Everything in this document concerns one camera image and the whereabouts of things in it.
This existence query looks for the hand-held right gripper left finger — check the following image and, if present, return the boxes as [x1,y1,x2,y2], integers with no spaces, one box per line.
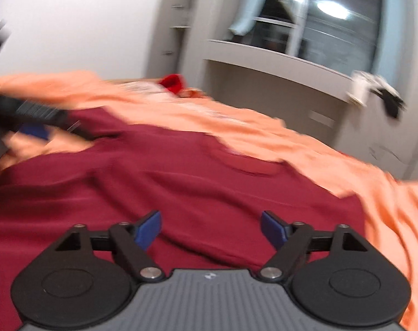
[54,210,166,283]

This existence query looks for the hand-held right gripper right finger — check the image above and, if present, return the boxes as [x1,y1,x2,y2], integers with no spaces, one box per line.
[257,210,370,283]

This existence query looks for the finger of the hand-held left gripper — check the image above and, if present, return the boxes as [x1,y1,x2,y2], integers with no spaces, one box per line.
[59,110,97,142]
[18,123,50,143]

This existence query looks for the dark red garment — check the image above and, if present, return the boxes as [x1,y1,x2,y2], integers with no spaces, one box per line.
[0,108,368,331]

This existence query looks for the red item behind bed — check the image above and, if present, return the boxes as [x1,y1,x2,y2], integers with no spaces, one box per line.
[118,80,168,94]

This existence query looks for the red cloth item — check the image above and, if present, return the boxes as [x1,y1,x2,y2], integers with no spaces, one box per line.
[159,73,187,95]

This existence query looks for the orange blanket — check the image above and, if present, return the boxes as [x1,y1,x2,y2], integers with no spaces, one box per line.
[0,71,418,331]

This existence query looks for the grey built-in cabinet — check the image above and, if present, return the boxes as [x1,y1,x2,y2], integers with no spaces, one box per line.
[146,0,210,82]
[333,0,418,181]

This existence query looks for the grey window ledge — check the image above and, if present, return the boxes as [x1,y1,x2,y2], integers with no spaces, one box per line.
[205,38,358,101]

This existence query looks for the white cloth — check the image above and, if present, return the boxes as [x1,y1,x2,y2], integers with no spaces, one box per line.
[346,70,386,106]

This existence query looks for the black hanging item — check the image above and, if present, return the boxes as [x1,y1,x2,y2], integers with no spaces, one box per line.
[370,87,407,122]

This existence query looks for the light blue curtain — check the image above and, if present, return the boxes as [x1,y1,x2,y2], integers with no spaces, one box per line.
[229,0,279,37]
[377,0,409,87]

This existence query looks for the window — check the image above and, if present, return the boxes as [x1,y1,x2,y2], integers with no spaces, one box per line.
[255,0,385,73]

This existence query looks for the wall outlet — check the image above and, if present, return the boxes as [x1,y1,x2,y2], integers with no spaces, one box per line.
[308,110,336,129]

